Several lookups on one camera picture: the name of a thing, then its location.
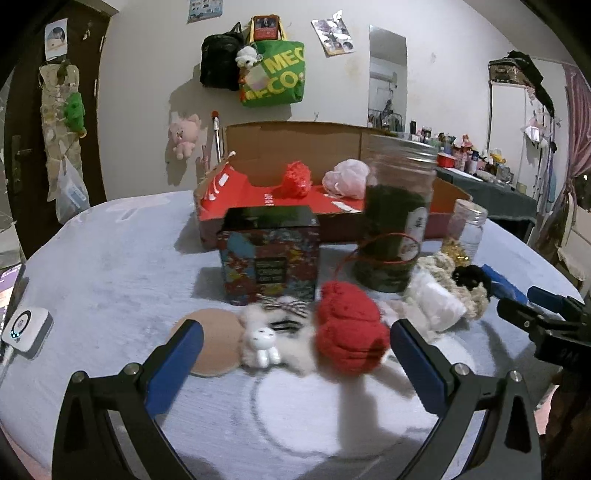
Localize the white plush bear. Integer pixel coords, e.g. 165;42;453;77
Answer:
235;44;262;70

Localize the wall mirror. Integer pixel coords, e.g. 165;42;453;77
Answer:
368;25;409;134

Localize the table with green cloth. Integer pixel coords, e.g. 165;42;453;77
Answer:
434;166;539;232

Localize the white furry pad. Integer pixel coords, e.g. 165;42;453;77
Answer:
238;302;324;374

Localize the red string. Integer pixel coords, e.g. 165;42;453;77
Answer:
335;232;423;282

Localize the white plush bunny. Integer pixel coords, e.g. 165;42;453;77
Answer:
242;325;282;369

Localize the row of bottles and jars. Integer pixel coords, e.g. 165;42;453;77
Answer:
409;120;515;185

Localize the pink curtain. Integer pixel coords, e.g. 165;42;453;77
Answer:
551;62;591;241

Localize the white folded cloth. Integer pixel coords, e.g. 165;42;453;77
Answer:
405;270;467;342

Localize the picture on door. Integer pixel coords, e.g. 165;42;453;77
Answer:
44;18;70;61

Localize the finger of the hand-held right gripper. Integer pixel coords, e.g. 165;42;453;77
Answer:
527;285;591;324
480;263;555;340

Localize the blue wall poster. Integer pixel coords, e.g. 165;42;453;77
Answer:
187;0;218;25

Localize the red and yellow bag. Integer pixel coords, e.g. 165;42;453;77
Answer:
249;15;288;44

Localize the photo wall poster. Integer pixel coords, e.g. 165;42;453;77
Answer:
311;16;356;58

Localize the cream crochet scrunchie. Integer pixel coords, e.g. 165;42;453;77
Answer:
418;253;490;319

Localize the pink mesh bath ball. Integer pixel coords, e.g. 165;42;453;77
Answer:
322;158;371;200

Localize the hanging door organizer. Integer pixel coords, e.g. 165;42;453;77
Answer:
38;60;84;204

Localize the green plush toy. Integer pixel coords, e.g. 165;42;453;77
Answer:
62;91;88;138

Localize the colourful printed box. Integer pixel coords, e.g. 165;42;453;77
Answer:
216;207;321;306

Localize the gold tinsel piece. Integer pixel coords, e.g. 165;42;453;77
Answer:
441;240;474;268

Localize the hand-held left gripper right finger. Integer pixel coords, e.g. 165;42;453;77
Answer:
390;318;542;480

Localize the pink plush pig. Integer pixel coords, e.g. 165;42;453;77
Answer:
167;113;204;161

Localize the door handle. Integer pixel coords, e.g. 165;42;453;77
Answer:
10;135;34;195

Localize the large jar with green contents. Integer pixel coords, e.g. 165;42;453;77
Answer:
353;135;438;294

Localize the red knit ball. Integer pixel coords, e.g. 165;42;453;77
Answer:
283;161;314;199

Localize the white square device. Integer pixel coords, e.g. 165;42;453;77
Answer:
1;307;54;360

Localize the beige chair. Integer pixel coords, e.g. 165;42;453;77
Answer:
556;194;591;282

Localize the clear plastic bag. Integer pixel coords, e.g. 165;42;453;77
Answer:
55;159;90;224

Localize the green tote bag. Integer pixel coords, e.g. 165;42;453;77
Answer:
238;39;306;109

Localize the small clear glass jar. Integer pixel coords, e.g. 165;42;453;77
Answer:
445;199;489;266

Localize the cardboard box with red inside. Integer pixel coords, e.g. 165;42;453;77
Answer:
193;121;474;252

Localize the black scrunchie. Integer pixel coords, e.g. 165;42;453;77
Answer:
450;267;492;291

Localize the person's right forearm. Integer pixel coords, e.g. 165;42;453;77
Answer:
538;367;591;480

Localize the striped bow hair clip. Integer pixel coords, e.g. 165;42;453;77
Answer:
259;296;309;330

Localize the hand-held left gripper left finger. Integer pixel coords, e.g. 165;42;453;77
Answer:
52;318;205;480

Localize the black backpack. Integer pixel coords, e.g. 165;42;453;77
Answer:
199;22;245;90

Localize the red knit scrunchie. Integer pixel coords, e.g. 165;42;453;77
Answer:
311;281;391;380

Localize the dark brown door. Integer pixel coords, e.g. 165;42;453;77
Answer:
0;0;112;259

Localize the round beige powder puff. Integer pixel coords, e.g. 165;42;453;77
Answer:
170;309;245;379

